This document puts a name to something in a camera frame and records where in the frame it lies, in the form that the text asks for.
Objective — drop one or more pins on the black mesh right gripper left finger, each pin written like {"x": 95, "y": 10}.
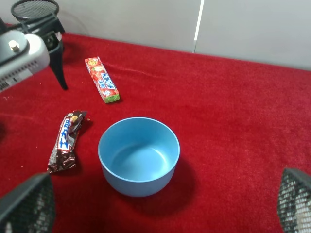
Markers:
{"x": 30, "y": 207}

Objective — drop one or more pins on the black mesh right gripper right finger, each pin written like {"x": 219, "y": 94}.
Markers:
{"x": 294, "y": 201}

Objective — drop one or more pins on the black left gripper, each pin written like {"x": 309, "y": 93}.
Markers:
{"x": 50, "y": 30}

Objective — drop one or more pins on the brown chocolate bar wrapper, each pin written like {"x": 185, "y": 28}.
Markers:
{"x": 62, "y": 156}

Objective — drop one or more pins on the red Hi-Chew candy pack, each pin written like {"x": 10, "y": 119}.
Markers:
{"x": 102, "y": 80}

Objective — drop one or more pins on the black mesh pen holder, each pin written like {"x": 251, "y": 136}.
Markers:
{"x": 27, "y": 9}

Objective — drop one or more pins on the red table cloth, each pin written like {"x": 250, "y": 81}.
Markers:
{"x": 239, "y": 124}

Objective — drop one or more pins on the blue bowl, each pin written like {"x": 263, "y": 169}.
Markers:
{"x": 138, "y": 156}

